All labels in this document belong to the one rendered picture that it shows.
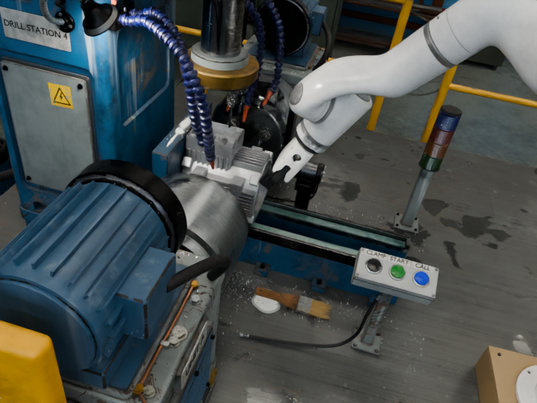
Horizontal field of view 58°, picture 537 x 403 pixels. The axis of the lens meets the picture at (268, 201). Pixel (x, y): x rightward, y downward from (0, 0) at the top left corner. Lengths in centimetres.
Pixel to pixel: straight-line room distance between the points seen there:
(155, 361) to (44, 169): 71
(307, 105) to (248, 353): 58
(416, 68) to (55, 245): 65
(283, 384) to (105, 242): 65
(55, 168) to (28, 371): 80
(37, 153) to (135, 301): 75
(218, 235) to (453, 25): 55
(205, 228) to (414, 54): 49
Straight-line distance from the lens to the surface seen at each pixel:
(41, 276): 57
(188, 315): 77
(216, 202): 98
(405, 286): 105
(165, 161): 114
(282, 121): 140
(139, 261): 63
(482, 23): 87
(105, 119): 112
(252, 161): 121
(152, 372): 71
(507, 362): 127
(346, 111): 101
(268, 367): 116
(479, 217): 181
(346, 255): 126
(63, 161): 125
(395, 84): 94
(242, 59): 110
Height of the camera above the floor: 176
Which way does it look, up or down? 38 degrees down
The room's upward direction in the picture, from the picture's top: 9 degrees clockwise
